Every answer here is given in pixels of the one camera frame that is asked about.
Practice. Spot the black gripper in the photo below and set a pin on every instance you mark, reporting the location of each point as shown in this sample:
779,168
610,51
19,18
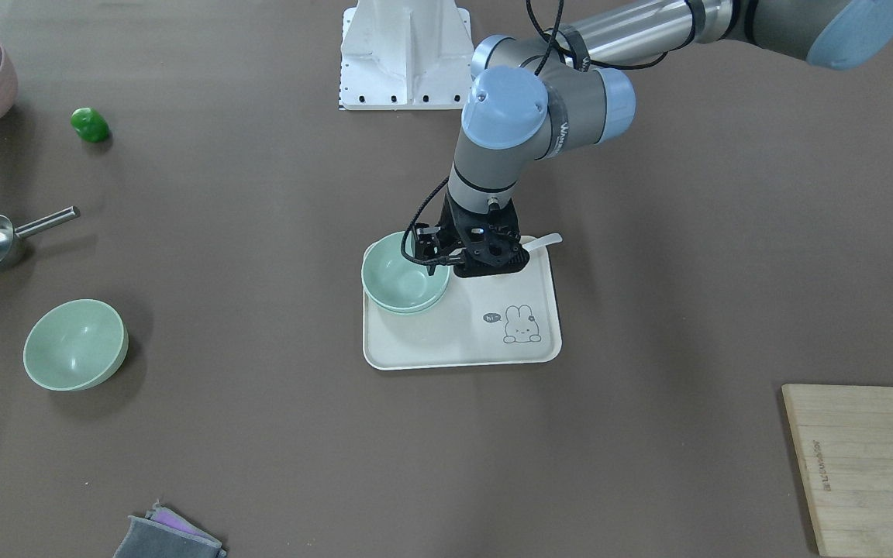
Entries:
453,219

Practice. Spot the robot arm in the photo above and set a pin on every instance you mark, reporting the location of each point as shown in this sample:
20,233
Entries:
535,99

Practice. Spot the cream bunny tray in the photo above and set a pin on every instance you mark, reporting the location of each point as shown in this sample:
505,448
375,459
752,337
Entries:
413,321

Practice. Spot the white ceramic spoon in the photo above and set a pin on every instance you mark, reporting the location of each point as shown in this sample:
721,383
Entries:
542,241

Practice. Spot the green lime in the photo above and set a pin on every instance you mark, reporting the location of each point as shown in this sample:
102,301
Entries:
89,124

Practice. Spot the folded grey cloth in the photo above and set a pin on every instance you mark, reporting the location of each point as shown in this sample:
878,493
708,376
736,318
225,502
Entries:
162,532

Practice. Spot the bamboo cutting board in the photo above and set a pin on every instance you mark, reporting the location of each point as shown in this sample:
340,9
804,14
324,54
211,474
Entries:
843,437

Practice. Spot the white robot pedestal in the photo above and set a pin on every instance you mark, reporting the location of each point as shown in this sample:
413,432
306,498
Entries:
405,55

